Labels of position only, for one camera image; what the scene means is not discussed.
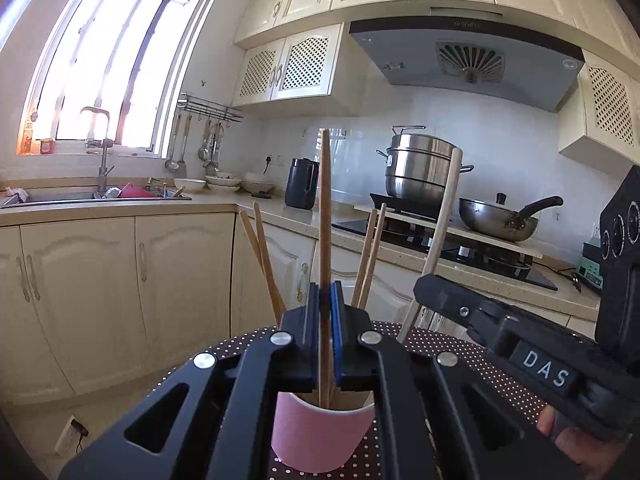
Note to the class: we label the stainless steel steamer pot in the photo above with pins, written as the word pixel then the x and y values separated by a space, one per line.
pixel 415 170

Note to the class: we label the beige stone countertop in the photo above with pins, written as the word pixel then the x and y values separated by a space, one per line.
pixel 220 202

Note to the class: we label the steel wok with lid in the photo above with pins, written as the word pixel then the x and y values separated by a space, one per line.
pixel 495 222

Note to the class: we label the wall socket with black plug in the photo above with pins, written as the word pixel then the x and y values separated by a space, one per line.
pixel 268 160

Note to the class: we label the bunch of wooden chopsticks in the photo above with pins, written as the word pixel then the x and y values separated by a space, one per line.
pixel 364 260

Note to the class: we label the single wooden chopstick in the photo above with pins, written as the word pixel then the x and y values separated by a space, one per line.
pixel 325 210
pixel 445 200

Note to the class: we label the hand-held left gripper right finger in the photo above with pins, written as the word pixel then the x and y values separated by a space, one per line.
pixel 336 320

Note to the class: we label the steel sink faucet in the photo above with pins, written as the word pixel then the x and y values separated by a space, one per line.
pixel 104 170

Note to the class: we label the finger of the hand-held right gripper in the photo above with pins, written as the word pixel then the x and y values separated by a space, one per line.
pixel 450 300

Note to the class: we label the pink cup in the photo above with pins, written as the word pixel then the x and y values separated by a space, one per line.
pixel 320 440

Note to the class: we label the black glass gas stove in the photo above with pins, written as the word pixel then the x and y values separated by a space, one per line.
pixel 500 267

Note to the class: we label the cream lattice door cabinet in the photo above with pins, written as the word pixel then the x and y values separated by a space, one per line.
pixel 300 67
pixel 605 110

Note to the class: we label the grey range hood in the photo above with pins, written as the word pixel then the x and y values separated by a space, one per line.
pixel 410 55

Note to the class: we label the metal wall utensil rail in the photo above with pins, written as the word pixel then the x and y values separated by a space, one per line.
pixel 210 107

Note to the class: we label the steel spatula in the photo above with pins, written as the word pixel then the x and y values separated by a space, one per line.
pixel 182 160

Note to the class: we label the white power strip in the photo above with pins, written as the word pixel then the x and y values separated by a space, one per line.
pixel 67 435

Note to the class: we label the dark blue kettle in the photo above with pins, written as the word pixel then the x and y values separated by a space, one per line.
pixel 300 185

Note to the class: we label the white bowl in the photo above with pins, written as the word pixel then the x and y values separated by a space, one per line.
pixel 190 185

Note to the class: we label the cream lower kitchen cabinets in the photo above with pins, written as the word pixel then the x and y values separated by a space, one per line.
pixel 85 285

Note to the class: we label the kitchen window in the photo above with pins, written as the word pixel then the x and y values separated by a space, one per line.
pixel 110 50

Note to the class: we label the steel ladle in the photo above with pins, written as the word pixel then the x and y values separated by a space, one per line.
pixel 171 164

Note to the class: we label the person's right hand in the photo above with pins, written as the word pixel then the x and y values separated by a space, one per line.
pixel 590 460

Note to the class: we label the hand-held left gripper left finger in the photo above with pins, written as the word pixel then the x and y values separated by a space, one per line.
pixel 312 320

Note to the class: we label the small hanging steel utensil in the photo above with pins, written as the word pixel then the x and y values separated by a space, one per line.
pixel 214 162
pixel 204 152

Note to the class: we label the steel kitchen sink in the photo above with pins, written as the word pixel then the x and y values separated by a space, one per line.
pixel 50 197

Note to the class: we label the pink dish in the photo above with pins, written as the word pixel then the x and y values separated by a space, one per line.
pixel 134 191

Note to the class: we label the orange bottle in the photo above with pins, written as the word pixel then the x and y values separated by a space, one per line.
pixel 28 142

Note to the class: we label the white bowls on counter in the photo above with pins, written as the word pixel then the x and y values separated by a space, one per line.
pixel 222 185

